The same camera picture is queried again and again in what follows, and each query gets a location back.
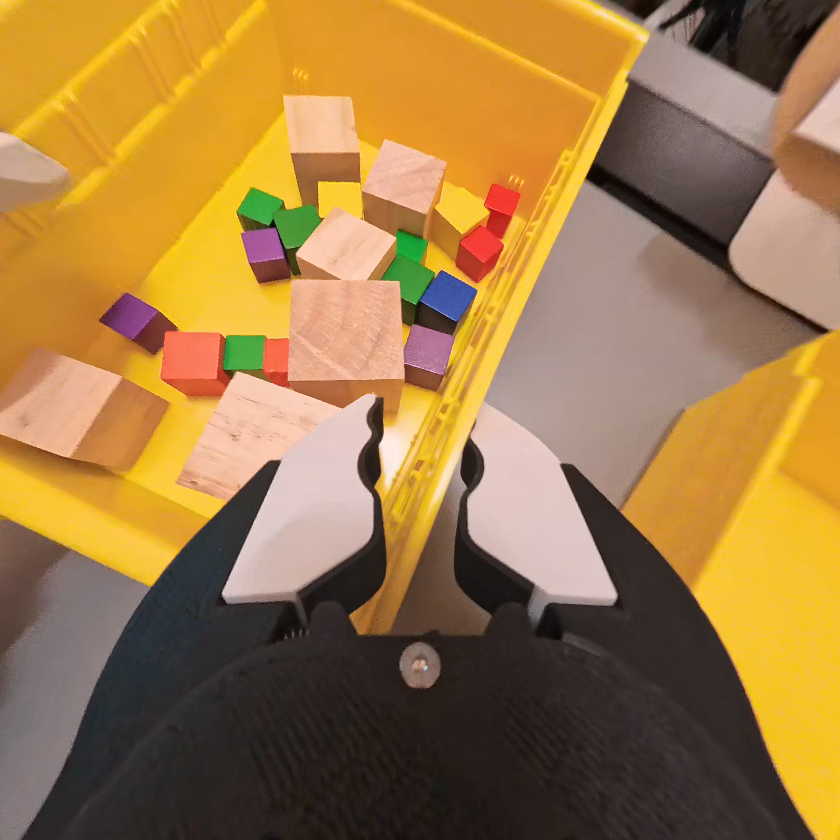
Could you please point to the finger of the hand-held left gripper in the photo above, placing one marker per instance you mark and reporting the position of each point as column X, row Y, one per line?
column 26, row 174

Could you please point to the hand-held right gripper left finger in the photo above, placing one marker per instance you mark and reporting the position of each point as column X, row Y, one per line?
column 308, row 518

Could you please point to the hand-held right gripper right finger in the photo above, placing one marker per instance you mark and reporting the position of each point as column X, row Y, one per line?
column 531, row 518

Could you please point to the pile of wooden cubes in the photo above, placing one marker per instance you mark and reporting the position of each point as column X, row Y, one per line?
column 344, row 334

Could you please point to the yellow plastic box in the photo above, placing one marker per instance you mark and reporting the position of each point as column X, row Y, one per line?
column 426, row 65
column 754, row 590

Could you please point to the pale wooden chair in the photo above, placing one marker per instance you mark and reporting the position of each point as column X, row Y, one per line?
column 787, row 256

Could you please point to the dark grey cabinet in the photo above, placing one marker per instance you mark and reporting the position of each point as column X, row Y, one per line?
column 682, row 144

